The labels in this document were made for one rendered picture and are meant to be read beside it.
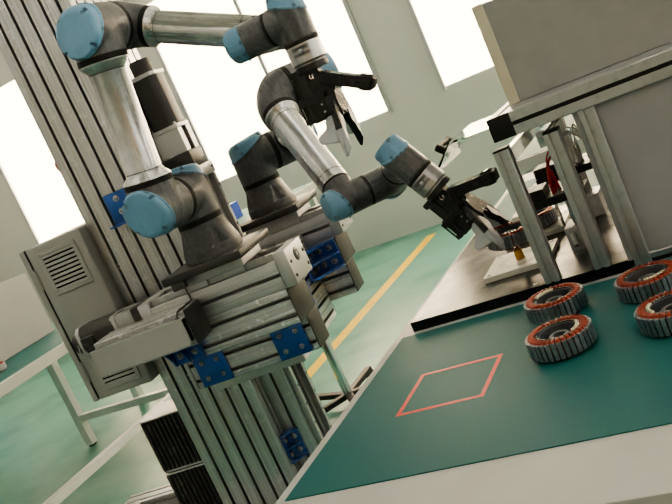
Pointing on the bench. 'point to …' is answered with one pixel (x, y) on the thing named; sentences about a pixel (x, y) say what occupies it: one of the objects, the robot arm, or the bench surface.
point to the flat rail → (523, 141)
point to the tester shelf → (582, 93)
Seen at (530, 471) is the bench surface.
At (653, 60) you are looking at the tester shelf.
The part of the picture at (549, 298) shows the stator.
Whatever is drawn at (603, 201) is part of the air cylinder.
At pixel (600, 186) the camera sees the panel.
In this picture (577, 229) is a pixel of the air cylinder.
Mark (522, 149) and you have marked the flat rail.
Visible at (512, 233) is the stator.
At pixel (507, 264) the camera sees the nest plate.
